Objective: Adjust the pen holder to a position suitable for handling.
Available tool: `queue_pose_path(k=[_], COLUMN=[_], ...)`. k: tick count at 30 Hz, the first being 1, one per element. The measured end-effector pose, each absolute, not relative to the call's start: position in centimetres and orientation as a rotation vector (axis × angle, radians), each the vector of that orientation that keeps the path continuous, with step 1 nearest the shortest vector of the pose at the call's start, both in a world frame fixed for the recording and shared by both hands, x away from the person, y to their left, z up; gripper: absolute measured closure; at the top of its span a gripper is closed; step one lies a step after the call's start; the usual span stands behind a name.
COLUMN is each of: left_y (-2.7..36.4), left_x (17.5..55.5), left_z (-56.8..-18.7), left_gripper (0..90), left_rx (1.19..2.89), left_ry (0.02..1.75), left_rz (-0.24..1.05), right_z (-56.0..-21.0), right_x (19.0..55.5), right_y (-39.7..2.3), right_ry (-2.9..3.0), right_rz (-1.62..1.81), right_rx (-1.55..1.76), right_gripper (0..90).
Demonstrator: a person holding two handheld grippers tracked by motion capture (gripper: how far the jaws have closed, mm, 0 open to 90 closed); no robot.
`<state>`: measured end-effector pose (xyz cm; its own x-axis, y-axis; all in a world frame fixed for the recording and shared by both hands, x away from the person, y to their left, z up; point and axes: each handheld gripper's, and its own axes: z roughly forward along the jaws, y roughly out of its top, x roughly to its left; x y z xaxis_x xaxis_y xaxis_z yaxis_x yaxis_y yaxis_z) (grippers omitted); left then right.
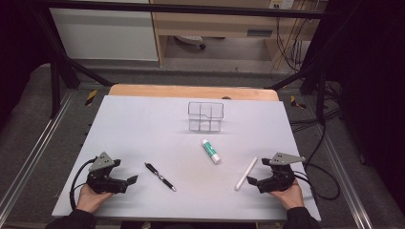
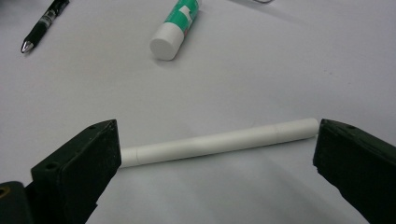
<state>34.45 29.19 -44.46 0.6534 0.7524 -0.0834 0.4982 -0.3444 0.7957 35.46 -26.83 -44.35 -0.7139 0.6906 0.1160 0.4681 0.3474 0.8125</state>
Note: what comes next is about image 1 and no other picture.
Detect office chair base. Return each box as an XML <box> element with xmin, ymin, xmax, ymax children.
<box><xmin>174</xmin><ymin>34</ymin><xmax>207</xmax><ymax>51</ymax></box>

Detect aluminium rail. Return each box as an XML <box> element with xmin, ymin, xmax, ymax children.
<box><xmin>320</xmin><ymin>125</ymin><xmax>374</xmax><ymax>229</ymax></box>
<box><xmin>0</xmin><ymin>90</ymin><xmax>76</xmax><ymax>218</ymax></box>

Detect wooden desk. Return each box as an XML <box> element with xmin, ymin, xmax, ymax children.
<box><xmin>149</xmin><ymin>0</ymin><xmax>330</xmax><ymax>68</ymax></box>

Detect green and white glue stick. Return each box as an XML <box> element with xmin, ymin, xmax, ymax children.
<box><xmin>201</xmin><ymin>138</ymin><xmax>222</xmax><ymax>165</ymax></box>

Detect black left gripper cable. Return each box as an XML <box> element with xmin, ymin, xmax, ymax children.
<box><xmin>69</xmin><ymin>156</ymin><xmax>97</xmax><ymax>211</ymax></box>

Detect clear plastic organizer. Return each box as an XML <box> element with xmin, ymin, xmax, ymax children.
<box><xmin>187</xmin><ymin>101</ymin><xmax>224</xmax><ymax>133</ymax></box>

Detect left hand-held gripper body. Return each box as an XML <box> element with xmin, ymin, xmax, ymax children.
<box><xmin>85</xmin><ymin>152</ymin><xmax>129</xmax><ymax>195</ymax></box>

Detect black metal frame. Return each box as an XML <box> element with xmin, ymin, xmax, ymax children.
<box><xmin>31</xmin><ymin>0</ymin><xmax>352</xmax><ymax>126</ymax></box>

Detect yellow and black tape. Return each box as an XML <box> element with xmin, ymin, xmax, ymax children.
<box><xmin>84</xmin><ymin>89</ymin><xmax>98</xmax><ymax>107</ymax></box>
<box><xmin>289</xmin><ymin>94</ymin><xmax>308</xmax><ymax>110</ymax></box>

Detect white board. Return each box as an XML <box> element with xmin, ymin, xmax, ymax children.
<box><xmin>52</xmin><ymin>94</ymin><xmax>322</xmax><ymax>222</ymax></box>

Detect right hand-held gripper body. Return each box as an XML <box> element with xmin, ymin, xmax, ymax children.
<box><xmin>257</xmin><ymin>152</ymin><xmax>306</xmax><ymax>194</ymax></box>

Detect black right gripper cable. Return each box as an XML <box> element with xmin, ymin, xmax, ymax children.
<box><xmin>293</xmin><ymin>162</ymin><xmax>341</xmax><ymax>201</ymax></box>

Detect white power strip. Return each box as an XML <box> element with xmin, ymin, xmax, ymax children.
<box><xmin>268</xmin><ymin>0</ymin><xmax>295</xmax><ymax>10</ymax></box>

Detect black floor cables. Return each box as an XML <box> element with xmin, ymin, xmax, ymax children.
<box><xmin>288</xmin><ymin>81</ymin><xmax>344</xmax><ymax>135</ymax></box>

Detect person's right hand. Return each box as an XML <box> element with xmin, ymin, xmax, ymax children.
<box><xmin>268</xmin><ymin>179</ymin><xmax>306</xmax><ymax>211</ymax></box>

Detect black pen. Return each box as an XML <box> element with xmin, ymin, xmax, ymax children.
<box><xmin>144</xmin><ymin>162</ymin><xmax>178</xmax><ymax>193</ymax></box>

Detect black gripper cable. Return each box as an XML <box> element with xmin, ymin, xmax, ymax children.
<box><xmin>293</xmin><ymin>162</ymin><xmax>341</xmax><ymax>201</ymax></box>
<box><xmin>69</xmin><ymin>156</ymin><xmax>97</xmax><ymax>211</ymax></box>

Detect white cabinet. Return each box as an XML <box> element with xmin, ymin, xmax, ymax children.
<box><xmin>49</xmin><ymin>0</ymin><xmax>160</xmax><ymax>62</ymax></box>

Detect person's left hand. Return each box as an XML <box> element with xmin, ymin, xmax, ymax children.
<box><xmin>75</xmin><ymin>184</ymin><xmax>115</xmax><ymax>214</ymax></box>

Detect hanging cables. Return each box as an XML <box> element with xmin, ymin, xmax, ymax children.
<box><xmin>274</xmin><ymin>9</ymin><xmax>308</xmax><ymax>73</ymax></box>

